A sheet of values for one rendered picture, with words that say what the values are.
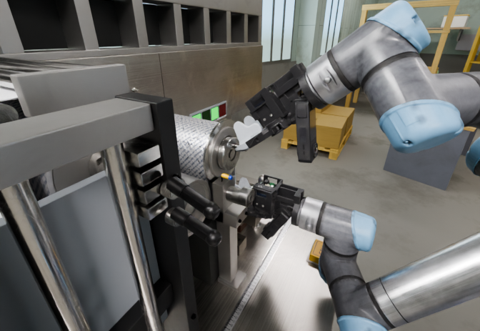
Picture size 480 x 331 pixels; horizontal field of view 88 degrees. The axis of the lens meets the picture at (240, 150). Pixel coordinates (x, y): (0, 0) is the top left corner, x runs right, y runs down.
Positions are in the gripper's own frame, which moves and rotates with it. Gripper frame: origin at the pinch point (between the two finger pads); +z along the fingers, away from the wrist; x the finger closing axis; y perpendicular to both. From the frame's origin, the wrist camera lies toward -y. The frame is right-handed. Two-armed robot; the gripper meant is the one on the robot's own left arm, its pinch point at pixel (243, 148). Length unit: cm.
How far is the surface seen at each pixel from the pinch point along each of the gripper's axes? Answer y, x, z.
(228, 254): -19.3, 6.8, 16.4
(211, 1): 50, -43, 7
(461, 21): -50, -669, -136
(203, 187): -2.0, 9.2, 7.6
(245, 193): -7.6, 6.2, 1.5
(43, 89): 14.9, 33.0, -10.5
